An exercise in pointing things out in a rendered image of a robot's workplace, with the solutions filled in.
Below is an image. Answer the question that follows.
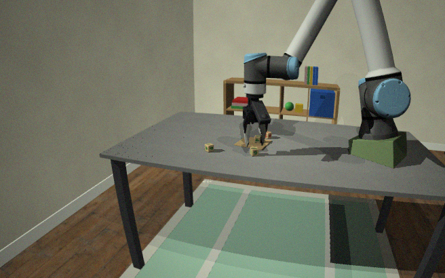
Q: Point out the tan flat mat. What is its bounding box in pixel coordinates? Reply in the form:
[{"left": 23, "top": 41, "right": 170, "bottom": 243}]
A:
[{"left": 234, "top": 137, "right": 272, "bottom": 150}]

